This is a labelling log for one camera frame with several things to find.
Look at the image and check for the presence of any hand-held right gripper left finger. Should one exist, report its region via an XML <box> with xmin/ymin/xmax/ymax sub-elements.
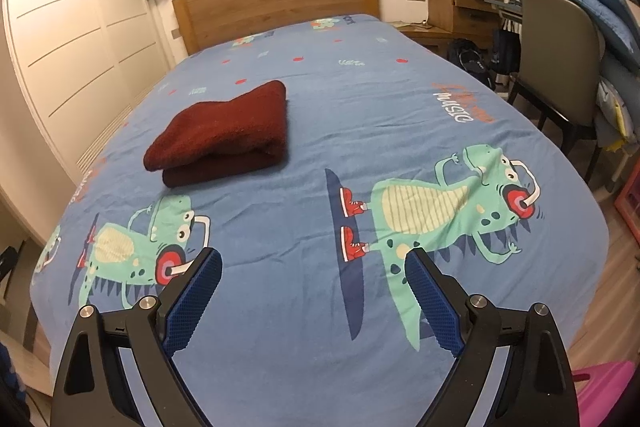
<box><xmin>50</xmin><ymin>247</ymin><xmax>223</xmax><ymax>427</ymax></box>

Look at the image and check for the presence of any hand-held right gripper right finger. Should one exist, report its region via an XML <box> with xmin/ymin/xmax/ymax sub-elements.
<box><xmin>405</xmin><ymin>248</ymin><xmax>581</xmax><ymax>427</ymax></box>

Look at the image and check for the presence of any dark red knit sweater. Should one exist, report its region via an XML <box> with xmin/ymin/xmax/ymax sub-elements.
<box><xmin>143</xmin><ymin>80</ymin><xmax>288</xmax><ymax>188</ymax></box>

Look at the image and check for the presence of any pink plastic stool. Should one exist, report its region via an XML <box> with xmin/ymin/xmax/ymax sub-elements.
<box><xmin>572</xmin><ymin>359</ymin><xmax>636</xmax><ymax>427</ymax></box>

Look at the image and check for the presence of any black chair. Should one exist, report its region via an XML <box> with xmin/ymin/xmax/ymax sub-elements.
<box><xmin>0</xmin><ymin>242</ymin><xmax>27</xmax><ymax>304</ymax></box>

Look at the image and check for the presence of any blue printed bed sheet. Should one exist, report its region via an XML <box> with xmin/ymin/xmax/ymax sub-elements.
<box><xmin>29</xmin><ymin>13</ymin><xmax>608</xmax><ymax>427</ymax></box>

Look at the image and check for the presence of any black backpack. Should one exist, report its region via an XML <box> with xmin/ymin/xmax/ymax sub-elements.
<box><xmin>446</xmin><ymin>39</ymin><xmax>493</xmax><ymax>85</ymax></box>

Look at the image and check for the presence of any dark tote bag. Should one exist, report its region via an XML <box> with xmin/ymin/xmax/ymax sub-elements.
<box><xmin>492</xmin><ymin>27</ymin><xmax>522</xmax><ymax>82</ymax></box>

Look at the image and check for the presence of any wooden nightstand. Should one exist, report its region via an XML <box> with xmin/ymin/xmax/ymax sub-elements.
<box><xmin>395</xmin><ymin>23</ymin><xmax>448</xmax><ymax>55</ymax></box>

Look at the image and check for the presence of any grey upholstered chair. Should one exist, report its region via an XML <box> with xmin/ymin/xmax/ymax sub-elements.
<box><xmin>507</xmin><ymin>0</ymin><xmax>608</xmax><ymax>185</ymax></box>

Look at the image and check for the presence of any white wardrobe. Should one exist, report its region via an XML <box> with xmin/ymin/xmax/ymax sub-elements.
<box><xmin>0</xmin><ymin>0</ymin><xmax>176</xmax><ymax>168</ymax></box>

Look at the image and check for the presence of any wooden dresser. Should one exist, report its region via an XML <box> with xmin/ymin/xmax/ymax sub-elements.
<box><xmin>426</xmin><ymin>0</ymin><xmax>503</xmax><ymax>36</ymax></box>

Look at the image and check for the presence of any wooden headboard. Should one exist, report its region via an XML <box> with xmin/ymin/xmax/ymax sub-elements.
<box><xmin>172</xmin><ymin>0</ymin><xmax>381</xmax><ymax>56</ymax></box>

